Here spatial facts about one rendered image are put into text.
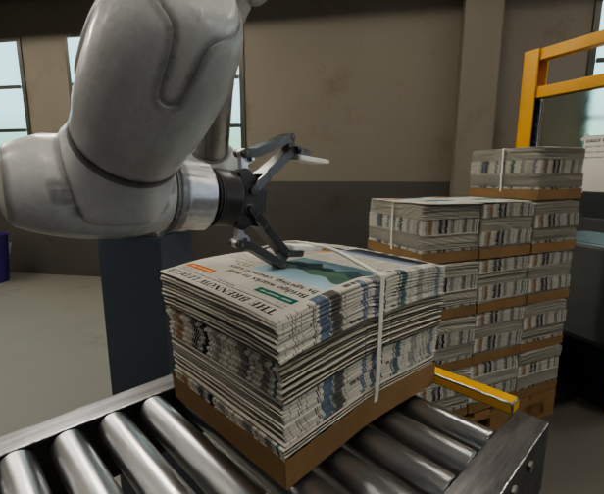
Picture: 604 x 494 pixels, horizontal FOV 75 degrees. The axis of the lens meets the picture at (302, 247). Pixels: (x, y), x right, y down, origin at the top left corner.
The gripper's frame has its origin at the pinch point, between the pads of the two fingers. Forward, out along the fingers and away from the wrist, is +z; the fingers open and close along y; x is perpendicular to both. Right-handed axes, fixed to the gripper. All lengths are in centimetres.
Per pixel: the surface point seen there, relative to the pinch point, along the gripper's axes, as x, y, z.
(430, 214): -28, 1, 90
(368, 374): 13.7, 24.0, -0.3
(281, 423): 13.5, 25.9, -16.5
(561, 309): 2, 42, 169
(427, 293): 14.4, 13.3, 13.5
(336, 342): 14.3, 17.2, -8.8
